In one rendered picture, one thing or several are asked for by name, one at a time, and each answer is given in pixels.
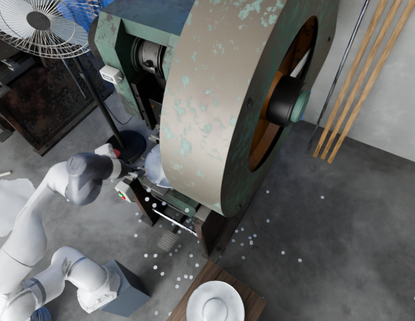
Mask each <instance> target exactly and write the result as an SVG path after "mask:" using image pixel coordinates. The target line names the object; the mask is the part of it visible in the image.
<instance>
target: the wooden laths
mask: <svg viewBox="0 0 415 321"><path fill-rule="evenodd" d="M387 1H388V0H380V2H379V4H378V6H377V8H376V11H375V13H374V16H373V17H372V20H371V22H370V25H369V27H368V29H367V32H366V34H365V36H364V38H363V41H362V44H361V45H360V48H359V50H358V53H357V55H356V57H355V59H354V61H353V64H352V66H351V69H350V70H349V73H348V75H347V78H346V80H345V82H344V85H343V87H342V89H341V92H340V94H339V97H338V98H337V101H336V103H335V106H334V108H333V110H332V112H331V114H330V117H329V119H328V122H327V124H326V126H325V129H324V131H323V133H322V135H321V138H320V140H319V142H318V145H317V147H316V149H315V151H314V154H313V157H315V158H317V156H318V153H319V151H320V148H321V146H322V144H323V142H324V140H325V138H326V136H327V133H328V131H329V129H330V126H331V125H332V122H333V120H334V118H335V115H336V113H337V111H338V109H339V106H340V105H341V103H342V100H343V98H344V96H345V93H346V91H347V89H348V87H349V84H350V83H351V80H352V78H353V76H354V73H355V71H356V69H357V67H358V65H359V63H360V60H361V58H362V56H363V53H364V51H365V49H366V47H367V45H368V43H369V40H370V38H371V36H372V33H373V32H374V29H375V28H376V25H377V23H378V20H379V18H380V16H381V14H382V12H383V10H384V7H385V5H386V3H387ZM369 2H370V0H365V3H364V5H363V8H362V11H361V13H360V16H359V18H358V21H357V23H356V26H355V29H354V31H353V33H352V36H351V39H350V41H349V43H348V46H347V49H346V51H345V53H344V56H343V58H342V61H341V64H340V66H339V69H338V71H337V74H336V76H335V79H334V82H333V84H332V86H331V89H330V92H329V93H328V97H327V100H326V101H325V104H324V107H323V109H322V111H321V114H320V117H319V119H318V122H317V124H316V127H315V129H314V132H313V135H312V137H311V140H310V142H309V144H308V147H307V150H306V154H308V151H309V149H310V147H311V144H312V142H313V139H314V137H315V134H316V131H317V130H318V127H319V124H320V122H321V119H322V117H323V114H324V112H325V110H326V107H327V104H328V102H329V100H330V97H331V95H332V92H333V90H334V88H335V85H336V83H337V80H338V78H339V75H340V73H341V71H342V68H343V65H344V63H345V61H346V58H347V56H348V53H349V51H350V48H351V45H352V44H353V41H354V39H355V36H356V34H357V31H358V28H359V26H360V24H361V22H362V19H363V16H364V14H365V11H366V9H367V6H368V5H369ZM401 2H402V0H394V2H393V4H392V6H391V8H390V10H389V13H388V15H387V17H386V19H385V21H384V24H383V26H382V28H381V30H380V31H379V34H378V36H377V38H376V40H375V42H374V45H373V47H372V49H371V51H370V53H369V56H368V57H367V60H366V61H365V64H364V66H363V68H362V70H361V72H360V75H359V77H358V79H357V81H356V83H355V86H354V87H353V90H352V91H351V93H350V95H349V98H348V100H347V102H346V104H345V106H344V109H343V111H342V113H341V115H340V117H339V119H338V121H337V123H336V125H335V128H334V130H333V132H332V134H331V136H330V139H329V141H328V143H327V145H326V147H325V149H324V151H323V153H322V155H321V157H320V158H321V159H323V160H324V159H325V157H326V155H327V153H328V151H329V149H330V147H331V145H332V143H333V141H334V138H335V136H336V134H337V132H338V130H339V128H340V126H341V124H342V122H343V120H344V118H345V116H346V114H347V112H348V110H349V107H350V106H351V103H352V102H353V99H354V98H355V96H356V93H357V92H358V89H359V88H360V85H361V84H362V82H363V79H364V77H365V75H366V73H367V71H368V69H369V67H370V65H371V63H372V61H373V59H374V57H375V55H376V53H377V51H378V49H379V46H380V44H381V42H382V40H383V38H384V36H385V34H386V32H387V30H388V28H389V26H390V24H391V22H392V20H393V18H394V16H395V14H396V12H397V10H398V7H399V6H400V3H401ZM414 6H415V0H409V2H408V3H407V6H406V7H405V10H404V12H403V14H402V16H401V17H400V19H399V21H398V23H397V25H396V27H395V29H394V31H393V33H392V35H391V37H390V39H389V41H388V43H387V45H386V47H385V49H384V51H383V53H382V55H381V57H380V58H379V60H378V62H377V64H376V66H375V68H374V70H373V72H372V74H371V76H370V78H369V80H368V82H367V84H366V86H365V88H364V90H363V92H362V94H361V96H360V98H359V100H358V102H357V104H356V106H355V108H354V110H353V112H352V114H351V116H350V118H349V120H348V122H347V124H346V126H345V128H344V130H343V132H342V134H341V136H340V138H339V140H338V142H337V143H336V145H335V147H334V149H333V151H332V153H331V155H330V157H329V159H328V161H327V162H328V163H329V164H331V163H332V161H333V159H334V157H335V155H336V153H337V151H338V149H339V148H340V146H341V144H342V142H343V140H344V138H345V137H346V135H347V133H348V131H349V128H350V127H351V125H352V123H353V121H354V119H355V117H356V116H357V114H358V112H359V110H360V108H361V106H362V104H363V102H364V100H365V98H366V97H367V94H368V93H369V91H370V89H371V87H372V85H373V83H374V82H375V80H376V78H377V76H378V74H379V72H380V70H381V68H382V66H383V64H384V62H385V61H386V59H387V57H388V55H389V53H390V51H391V49H392V48H393V45H394V44H395V42H396V40H397V38H398V36H399V34H400V32H401V30H402V28H403V27H404V25H405V23H406V21H407V19H408V17H409V15H410V14H411V11H412V9H413V7H414Z"/></svg>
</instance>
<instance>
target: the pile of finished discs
mask: <svg viewBox="0 0 415 321"><path fill-rule="evenodd" d="M186 319H187V321H244V304H243V302H242V299H241V297H240V295H239V294H238V293H237V291H236V290H235V289H234V288H233V287H231V286H230V285H229V284H227V283H225V282H220V281H210V282H206V283H203V284H202V285H200V286H199V287H198V289H196V290H194V292H193V293H192V295H191V296H190V298H189V301H188V304H187V308H186Z"/></svg>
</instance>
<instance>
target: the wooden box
mask: <svg viewBox="0 0 415 321"><path fill-rule="evenodd" d="M210 281H220V282H225V283H227V284H229V285H230V286H231V287H233V288H234V289H235V290H236V291H237V293H238V294H239V295H240V297H241V299H242V302H243V304H244V321H257V320H258V319H259V317H260V315H261V313H262V312H263V310H264V308H265V306H266V304H267V301H266V300H265V299H264V298H262V297H261V296H259V295H258V294H257V293H256V292H254V291H252V290H251V289H250V288H248V287H247V286H245V284H243V283H241V282H240V281H239V280H237V279H236V278H234V277H233V276H232V275H230V274H229V273H228V272H226V271H225V270H224V269H222V268H221V267H220V266H218V265H217V264H215V263H214V262H213V261H211V260H210V259H208V261H207V262H206V264H205V265H204V267H203V268H202V269H201V271H200V273H199V274H198V275H197V277H196V278H195V280H194V281H193V283H192V284H191V286H190V287H189V288H188V290H187V291H186V292H185V294H184V296H183V297H182V298H181V300H180V301H179V303H178V304H177V306H176V307H175V309H174V310H173V311H172V313H171V314H170V316H169V318H168V319H167V320H166V321H187V319H186V308H187V304H188V301H189V298H190V296H191V295H192V293H193V292H194V290H196V289H198V287H199V286H200V285H202V284H203V283H206V282H210ZM245 301H246V302H245Z"/></svg>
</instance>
